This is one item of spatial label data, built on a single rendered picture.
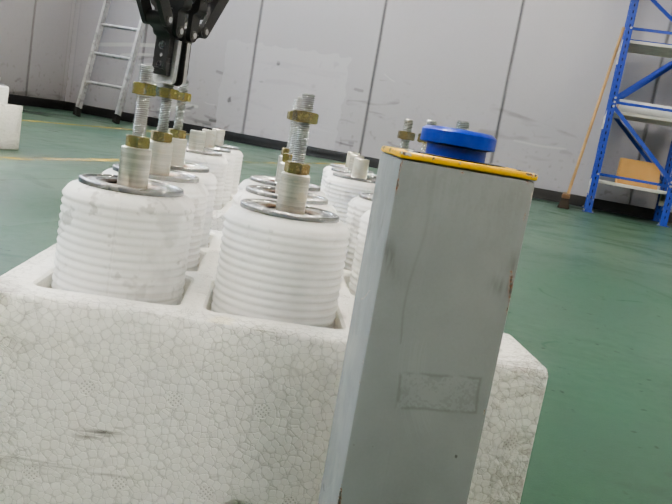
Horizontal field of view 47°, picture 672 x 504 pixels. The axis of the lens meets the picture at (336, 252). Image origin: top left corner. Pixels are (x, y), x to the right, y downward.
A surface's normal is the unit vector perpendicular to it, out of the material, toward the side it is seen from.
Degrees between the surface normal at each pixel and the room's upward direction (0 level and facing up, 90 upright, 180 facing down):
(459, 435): 90
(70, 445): 90
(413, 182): 90
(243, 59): 90
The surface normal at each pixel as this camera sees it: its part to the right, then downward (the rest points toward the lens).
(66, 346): 0.08, 0.18
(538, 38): -0.30, 0.11
